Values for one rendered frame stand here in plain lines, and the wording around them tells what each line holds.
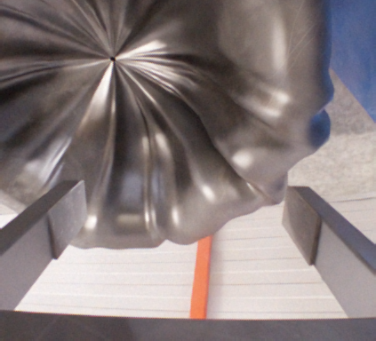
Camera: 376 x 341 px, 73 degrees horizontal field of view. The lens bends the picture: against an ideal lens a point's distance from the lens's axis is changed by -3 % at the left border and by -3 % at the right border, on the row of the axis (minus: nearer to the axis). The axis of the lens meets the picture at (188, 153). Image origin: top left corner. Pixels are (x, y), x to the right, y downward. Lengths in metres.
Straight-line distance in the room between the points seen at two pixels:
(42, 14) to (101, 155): 0.21
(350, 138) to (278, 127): 0.92
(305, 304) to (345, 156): 0.57
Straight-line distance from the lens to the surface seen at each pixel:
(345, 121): 1.10
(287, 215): 0.17
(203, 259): 1.14
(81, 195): 0.16
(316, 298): 1.09
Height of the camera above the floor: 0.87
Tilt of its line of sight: 51 degrees down
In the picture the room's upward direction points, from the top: 168 degrees counter-clockwise
